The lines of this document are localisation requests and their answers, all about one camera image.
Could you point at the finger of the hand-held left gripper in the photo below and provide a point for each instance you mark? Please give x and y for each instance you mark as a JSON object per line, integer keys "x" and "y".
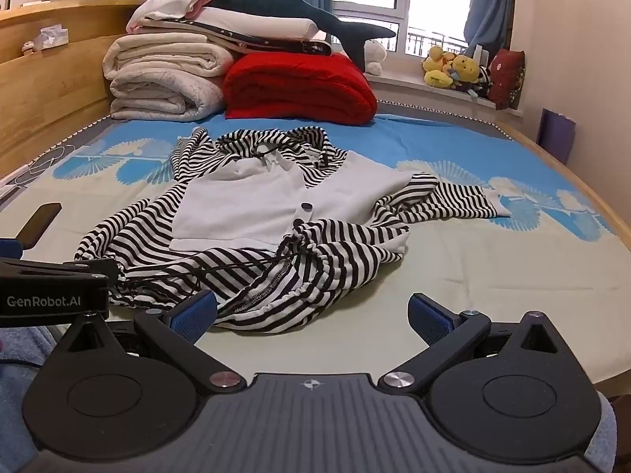
{"x": 43, "y": 217}
{"x": 74, "y": 271}

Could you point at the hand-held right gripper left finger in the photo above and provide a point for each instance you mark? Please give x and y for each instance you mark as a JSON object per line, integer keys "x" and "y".
{"x": 194, "y": 314}

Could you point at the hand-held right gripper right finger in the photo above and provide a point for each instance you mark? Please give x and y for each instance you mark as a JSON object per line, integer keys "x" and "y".
{"x": 429, "y": 319}

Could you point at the black white striped hoodie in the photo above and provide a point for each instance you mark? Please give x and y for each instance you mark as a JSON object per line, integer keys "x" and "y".
{"x": 236, "y": 197}

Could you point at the blue fan-print bed sheet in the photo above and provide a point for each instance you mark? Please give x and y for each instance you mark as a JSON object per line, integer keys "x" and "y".
{"x": 468, "y": 281}

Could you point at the light blue fleece clothing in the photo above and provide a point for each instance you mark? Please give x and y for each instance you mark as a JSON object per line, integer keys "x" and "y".
{"x": 15, "y": 404}

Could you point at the wooden headboard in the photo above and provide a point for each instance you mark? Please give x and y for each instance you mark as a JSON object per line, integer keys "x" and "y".
{"x": 49, "y": 93}

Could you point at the white textured folded quilt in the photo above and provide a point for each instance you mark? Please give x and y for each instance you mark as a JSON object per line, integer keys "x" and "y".
{"x": 153, "y": 96}

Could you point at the tissue pack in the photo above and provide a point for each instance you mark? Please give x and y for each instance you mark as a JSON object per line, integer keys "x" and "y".
{"x": 52, "y": 37}

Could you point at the cream folded blanket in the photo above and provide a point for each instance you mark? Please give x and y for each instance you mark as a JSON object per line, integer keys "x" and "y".
{"x": 162, "y": 54}

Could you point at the white windowsill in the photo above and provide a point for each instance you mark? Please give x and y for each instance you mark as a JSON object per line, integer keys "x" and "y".
{"x": 419, "y": 93}

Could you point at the purple box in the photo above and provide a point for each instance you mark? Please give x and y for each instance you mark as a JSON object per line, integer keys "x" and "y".
{"x": 557, "y": 133}

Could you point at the yellow plush toy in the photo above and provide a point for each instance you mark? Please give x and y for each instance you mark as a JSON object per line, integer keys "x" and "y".
{"x": 466, "y": 66}
{"x": 436, "y": 69}

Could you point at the red cushion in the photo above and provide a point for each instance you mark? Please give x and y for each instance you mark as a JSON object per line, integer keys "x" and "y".
{"x": 507, "y": 79}

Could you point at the white plush toy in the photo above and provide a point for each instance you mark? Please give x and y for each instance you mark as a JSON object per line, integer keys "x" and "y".
{"x": 374, "y": 54}

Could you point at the dark teal shark plush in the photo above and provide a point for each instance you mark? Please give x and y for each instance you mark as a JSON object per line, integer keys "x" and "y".
{"x": 276, "y": 2}

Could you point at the wooden bed frame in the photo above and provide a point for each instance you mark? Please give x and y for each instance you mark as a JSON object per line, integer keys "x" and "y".
{"x": 611, "y": 236}

